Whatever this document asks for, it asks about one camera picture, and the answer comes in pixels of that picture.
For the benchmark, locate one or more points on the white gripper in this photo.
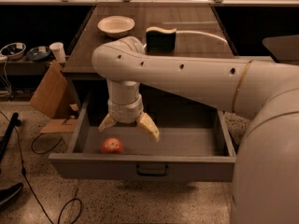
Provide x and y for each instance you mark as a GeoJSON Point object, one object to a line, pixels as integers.
{"type": "Point", "coordinates": [125, 112]}

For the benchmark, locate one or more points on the red apple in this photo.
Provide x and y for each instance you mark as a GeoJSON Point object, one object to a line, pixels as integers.
{"type": "Point", "coordinates": [112, 146]}

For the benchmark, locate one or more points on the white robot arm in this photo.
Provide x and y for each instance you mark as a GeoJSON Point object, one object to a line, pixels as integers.
{"type": "Point", "coordinates": [266, 177]}

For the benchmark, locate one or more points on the open grey top drawer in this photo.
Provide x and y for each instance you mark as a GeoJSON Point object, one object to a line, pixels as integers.
{"type": "Point", "coordinates": [194, 143]}

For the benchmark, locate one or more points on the grey cabinet with counter top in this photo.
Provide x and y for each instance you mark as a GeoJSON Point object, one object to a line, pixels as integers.
{"type": "Point", "coordinates": [193, 47]}

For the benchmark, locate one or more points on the brown cardboard piece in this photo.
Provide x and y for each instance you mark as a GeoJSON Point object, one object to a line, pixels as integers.
{"type": "Point", "coordinates": [54, 99]}

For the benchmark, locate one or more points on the green yellow sponge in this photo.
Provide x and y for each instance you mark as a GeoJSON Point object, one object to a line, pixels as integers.
{"type": "Point", "coordinates": [160, 39]}

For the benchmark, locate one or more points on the white paper cup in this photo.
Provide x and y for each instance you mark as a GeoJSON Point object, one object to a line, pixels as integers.
{"type": "Point", "coordinates": [57, 49]}

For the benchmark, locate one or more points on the black stand leg left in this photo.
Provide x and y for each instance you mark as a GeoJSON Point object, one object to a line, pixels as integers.
{"type": "Point", "coordinates": [14, 122]}

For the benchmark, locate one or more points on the low grey side shelf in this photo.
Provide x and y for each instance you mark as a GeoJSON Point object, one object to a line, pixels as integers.
{"type": "Point", "coordinates": [24, 67]}

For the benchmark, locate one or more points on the white blue bowl on shelf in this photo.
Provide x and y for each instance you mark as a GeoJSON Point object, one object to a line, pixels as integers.
{"type": "Point", "coordinates": [14, 51]}

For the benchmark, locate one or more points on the black shoe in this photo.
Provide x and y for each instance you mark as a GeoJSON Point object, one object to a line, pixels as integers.
{"type": "Point", "coordinates": [8, 194]}

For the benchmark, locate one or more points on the black drawer handle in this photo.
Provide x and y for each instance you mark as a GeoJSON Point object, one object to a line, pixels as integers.
{"type": "Point", "coordinates": [152, 171]}

